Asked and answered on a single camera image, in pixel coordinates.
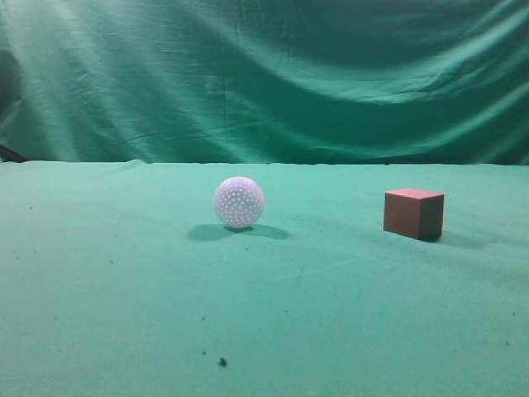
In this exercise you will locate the red-brown cube block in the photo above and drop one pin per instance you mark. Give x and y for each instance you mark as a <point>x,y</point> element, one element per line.
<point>415,213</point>

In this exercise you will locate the white dimpled ball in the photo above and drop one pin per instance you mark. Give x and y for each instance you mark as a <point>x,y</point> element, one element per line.
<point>239,202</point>

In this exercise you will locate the green backdrop cloth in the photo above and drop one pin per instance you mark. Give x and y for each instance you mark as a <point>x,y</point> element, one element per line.
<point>297,82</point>

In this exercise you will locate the green table cloth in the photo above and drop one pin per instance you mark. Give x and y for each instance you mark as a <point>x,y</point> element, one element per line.
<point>118,279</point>

